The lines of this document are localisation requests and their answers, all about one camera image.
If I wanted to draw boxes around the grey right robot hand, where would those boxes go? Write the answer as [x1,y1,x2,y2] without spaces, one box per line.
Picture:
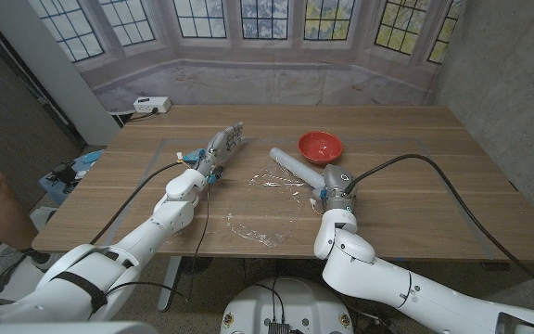
[315,163,359,213]

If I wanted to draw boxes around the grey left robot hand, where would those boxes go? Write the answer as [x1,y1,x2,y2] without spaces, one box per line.
[195,121,246,183]

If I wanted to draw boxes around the white cling film roll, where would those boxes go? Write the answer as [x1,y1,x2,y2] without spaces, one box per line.
[269,147,326,191]

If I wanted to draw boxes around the clear cling film sheet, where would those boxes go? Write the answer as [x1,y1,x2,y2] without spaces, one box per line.
[226,166,314,249]

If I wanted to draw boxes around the white robot shoulder cover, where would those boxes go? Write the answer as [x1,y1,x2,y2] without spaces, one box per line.
[0,321,159,334]

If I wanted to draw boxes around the red bowl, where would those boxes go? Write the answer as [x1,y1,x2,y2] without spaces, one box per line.
[297,130,344,165]

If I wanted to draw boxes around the white power strip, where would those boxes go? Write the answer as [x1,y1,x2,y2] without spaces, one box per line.
[133,96,172,115]

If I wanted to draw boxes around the printed window backdrop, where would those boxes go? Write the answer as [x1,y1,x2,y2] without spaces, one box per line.
[28,0,467,112]

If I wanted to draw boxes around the blue storage box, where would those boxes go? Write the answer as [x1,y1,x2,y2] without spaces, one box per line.
[38,148,106,205]

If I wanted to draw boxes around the white robot torso base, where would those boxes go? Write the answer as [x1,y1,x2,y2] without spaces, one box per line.
[220,276,355,334]

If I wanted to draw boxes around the grey metal table leg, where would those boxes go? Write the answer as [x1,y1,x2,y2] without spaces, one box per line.
[157,256,183,312]

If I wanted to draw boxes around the small black round device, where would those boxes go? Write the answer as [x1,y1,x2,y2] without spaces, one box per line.
[52,161,79,186]

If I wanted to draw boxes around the grey sneaker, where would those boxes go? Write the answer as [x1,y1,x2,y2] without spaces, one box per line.
[28,250,62,271]

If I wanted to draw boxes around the thin black left wrist cable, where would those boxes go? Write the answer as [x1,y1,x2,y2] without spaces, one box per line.
[107,183,211,302]

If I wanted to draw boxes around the black power strip cord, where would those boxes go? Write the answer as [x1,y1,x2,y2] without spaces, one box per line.
[121,109,159,124]

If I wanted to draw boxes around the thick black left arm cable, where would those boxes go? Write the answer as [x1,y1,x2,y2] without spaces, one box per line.
[89,160,189,246]

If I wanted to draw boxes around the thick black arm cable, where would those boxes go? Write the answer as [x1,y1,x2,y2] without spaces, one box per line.
[343,153,534,305]
[89,160,189,246]

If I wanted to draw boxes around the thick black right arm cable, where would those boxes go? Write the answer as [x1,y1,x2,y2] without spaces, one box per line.
[343,153,534,305]

